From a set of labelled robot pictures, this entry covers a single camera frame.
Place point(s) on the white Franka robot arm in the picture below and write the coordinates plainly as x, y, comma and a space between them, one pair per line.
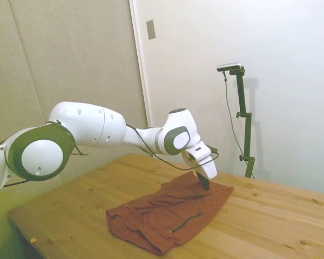
86, 126

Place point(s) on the white vertical wall trim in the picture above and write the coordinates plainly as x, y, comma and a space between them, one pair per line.
141, 67

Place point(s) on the small yellow tape scrap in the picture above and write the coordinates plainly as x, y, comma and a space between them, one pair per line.
33, 239

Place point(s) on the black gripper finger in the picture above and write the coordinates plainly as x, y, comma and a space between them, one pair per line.
204, 183

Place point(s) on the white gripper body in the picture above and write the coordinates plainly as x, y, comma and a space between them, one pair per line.
206, 168

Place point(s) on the rust orange shorts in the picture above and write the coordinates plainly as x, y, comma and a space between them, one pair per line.
164, 215

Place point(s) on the grey wall switch plate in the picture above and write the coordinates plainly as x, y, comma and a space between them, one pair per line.
151, 29

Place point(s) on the grey bar camera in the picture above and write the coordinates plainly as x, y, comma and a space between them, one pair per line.
229, 66

